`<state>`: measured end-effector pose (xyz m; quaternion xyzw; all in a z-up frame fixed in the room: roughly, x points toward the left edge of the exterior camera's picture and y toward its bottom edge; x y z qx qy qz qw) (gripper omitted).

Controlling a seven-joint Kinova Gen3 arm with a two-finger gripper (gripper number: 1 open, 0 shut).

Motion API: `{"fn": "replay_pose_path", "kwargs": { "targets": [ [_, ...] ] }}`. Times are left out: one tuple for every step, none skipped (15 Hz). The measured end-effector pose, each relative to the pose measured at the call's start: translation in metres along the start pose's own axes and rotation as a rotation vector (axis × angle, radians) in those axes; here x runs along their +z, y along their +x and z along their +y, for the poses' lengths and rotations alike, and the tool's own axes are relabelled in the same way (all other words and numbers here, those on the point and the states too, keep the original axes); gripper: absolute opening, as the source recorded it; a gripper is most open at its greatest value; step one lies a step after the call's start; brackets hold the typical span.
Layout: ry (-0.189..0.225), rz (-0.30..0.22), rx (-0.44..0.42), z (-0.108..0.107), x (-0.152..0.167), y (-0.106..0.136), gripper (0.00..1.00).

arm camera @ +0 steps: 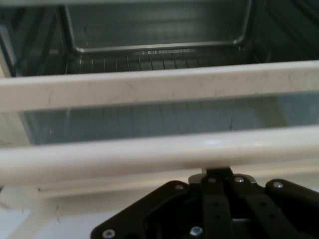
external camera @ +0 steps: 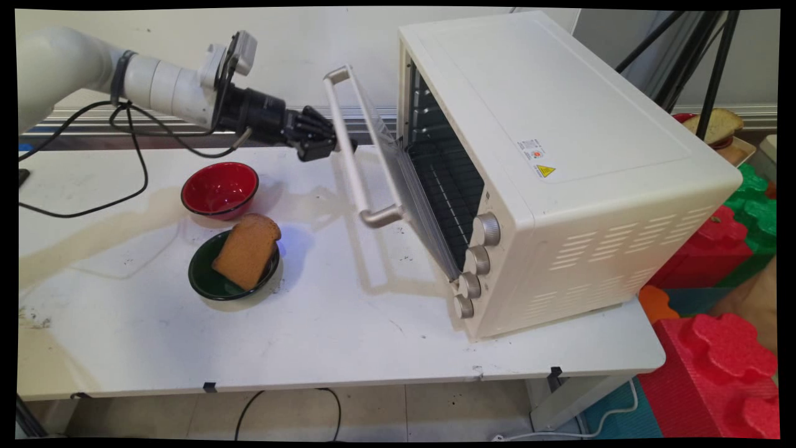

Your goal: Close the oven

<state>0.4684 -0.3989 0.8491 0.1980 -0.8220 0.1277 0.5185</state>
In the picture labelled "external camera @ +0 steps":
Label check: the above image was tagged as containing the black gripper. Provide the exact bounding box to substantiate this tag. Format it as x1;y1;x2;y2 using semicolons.
218;84;359;163

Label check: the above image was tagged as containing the glass oven door with handle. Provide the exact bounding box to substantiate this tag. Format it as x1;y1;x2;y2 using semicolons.
323;65;465;282

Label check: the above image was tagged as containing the red enamel bowl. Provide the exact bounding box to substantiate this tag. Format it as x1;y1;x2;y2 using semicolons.
181;162;260;221

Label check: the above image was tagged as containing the brown toast bread slice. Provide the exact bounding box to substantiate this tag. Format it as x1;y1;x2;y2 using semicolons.
211;213;282;292

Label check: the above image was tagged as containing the dark green enamel bowl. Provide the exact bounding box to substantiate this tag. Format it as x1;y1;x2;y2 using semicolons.
188;229;282;302

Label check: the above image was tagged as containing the white label sticker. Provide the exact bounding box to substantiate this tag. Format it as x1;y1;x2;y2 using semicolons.
516;139;548;162

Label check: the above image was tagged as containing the cream toaster oven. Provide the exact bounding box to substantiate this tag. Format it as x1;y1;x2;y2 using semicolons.
397;9;744;342

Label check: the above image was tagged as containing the red plate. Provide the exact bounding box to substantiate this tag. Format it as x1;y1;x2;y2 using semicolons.
672;112;736;150

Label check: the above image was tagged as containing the white table leg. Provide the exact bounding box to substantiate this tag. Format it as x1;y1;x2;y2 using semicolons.
529;373;636;434

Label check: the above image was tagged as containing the orange foam block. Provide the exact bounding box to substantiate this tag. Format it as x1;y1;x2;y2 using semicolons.
639;284;680;324

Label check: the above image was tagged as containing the black tripod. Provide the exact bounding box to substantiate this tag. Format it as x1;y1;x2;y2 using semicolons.
616;9;741;141

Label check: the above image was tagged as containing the sandwich bread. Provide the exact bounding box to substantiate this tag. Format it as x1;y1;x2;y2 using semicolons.
682;108;744;145

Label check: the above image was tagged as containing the small red foam block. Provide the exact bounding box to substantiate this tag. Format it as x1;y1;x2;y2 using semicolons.
647;205;754;290

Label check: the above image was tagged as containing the teal foam mat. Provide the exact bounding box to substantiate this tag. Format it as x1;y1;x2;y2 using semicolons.
665;287;732;318

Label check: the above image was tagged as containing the blue foam mat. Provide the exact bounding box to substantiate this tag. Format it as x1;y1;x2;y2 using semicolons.
581;380;664;440

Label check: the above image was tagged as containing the beige tray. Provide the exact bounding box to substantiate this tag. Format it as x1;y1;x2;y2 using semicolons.
715;137;758;167

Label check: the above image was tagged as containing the green foam block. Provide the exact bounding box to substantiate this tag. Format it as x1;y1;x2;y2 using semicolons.
715;163;778;288

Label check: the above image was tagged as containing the large red foam block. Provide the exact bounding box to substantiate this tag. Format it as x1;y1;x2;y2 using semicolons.
639;313;780;439

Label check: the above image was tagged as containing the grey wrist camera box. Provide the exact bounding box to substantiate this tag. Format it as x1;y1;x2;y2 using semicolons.
207;31;258;80

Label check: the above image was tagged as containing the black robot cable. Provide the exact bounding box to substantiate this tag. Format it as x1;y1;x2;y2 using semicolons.
109;103;253;159
19;100;149;219

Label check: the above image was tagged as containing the black wire oven rack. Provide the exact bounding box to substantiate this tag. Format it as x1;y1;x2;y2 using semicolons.
407;140;486;269

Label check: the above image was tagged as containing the aluminium rail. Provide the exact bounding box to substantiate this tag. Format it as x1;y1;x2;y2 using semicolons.
19;106;399;139

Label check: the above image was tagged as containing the black floor cable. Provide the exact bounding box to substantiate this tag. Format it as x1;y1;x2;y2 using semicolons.
234;388;342;442

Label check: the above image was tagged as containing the white power cable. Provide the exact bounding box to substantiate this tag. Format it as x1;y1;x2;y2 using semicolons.
491;376;641;442

